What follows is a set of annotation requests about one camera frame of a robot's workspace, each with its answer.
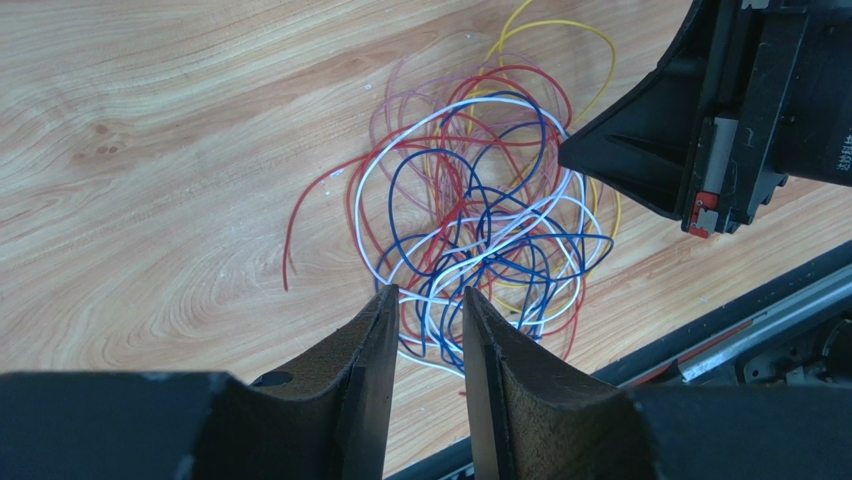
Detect yellow wire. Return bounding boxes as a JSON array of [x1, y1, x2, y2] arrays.
[[432, 0, 622, 314]]

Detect white wire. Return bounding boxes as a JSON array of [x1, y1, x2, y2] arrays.
[[352, 96, 610, 379]]

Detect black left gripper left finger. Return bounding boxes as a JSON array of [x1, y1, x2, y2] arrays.
[[192, 285, 399, 479]]

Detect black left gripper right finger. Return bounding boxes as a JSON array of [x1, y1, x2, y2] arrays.
[[463, 287, 656, 479]]

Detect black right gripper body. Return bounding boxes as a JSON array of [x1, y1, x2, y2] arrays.
[[682, 1, 851, 238]]

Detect pink wire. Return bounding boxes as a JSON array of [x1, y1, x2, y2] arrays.
[[369, 53, 567, 221]]

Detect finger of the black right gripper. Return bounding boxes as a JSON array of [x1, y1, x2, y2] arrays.
[[558, 1, 706, 220]]

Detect blue wire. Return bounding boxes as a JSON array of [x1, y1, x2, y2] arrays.
[[373, 91, 615, 374]]

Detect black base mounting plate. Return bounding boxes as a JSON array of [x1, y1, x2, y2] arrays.
[[401, 244, 851, 479]]

